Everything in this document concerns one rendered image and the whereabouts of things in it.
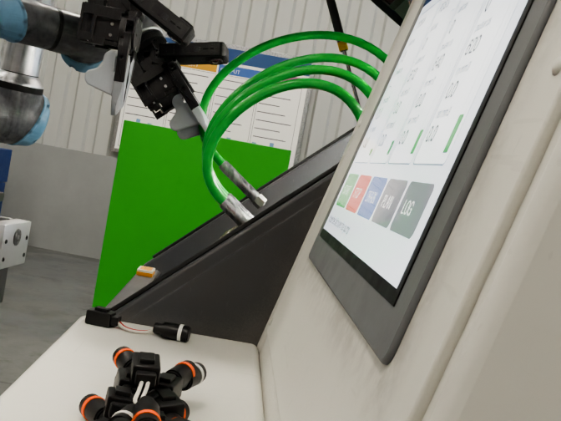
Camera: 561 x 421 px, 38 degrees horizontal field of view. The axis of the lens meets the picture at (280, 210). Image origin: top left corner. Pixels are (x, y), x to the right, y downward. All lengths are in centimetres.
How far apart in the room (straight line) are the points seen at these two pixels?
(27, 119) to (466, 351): 153
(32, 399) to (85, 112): 757
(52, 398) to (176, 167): 397
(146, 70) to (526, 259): 113
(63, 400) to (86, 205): 750
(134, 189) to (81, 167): 356
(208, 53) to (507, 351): 111
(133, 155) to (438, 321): 432
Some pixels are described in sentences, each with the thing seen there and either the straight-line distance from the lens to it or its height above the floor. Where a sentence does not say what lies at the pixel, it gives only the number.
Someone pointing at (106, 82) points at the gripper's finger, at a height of 127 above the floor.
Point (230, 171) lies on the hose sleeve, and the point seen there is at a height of 118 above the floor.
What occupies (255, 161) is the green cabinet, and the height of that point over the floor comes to 120.
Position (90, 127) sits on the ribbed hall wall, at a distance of 824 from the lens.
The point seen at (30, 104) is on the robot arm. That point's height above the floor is 123.
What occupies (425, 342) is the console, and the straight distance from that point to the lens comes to 39.
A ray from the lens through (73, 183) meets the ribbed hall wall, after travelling 823.
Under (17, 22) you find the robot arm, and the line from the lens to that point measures 146.
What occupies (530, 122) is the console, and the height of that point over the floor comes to 124.
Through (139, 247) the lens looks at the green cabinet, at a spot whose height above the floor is 61.
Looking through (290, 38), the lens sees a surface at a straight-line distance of 137.
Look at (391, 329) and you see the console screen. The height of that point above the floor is 113.
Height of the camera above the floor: 120
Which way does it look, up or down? 3 degrees down
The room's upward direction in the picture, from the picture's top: 10 degrees clockwise
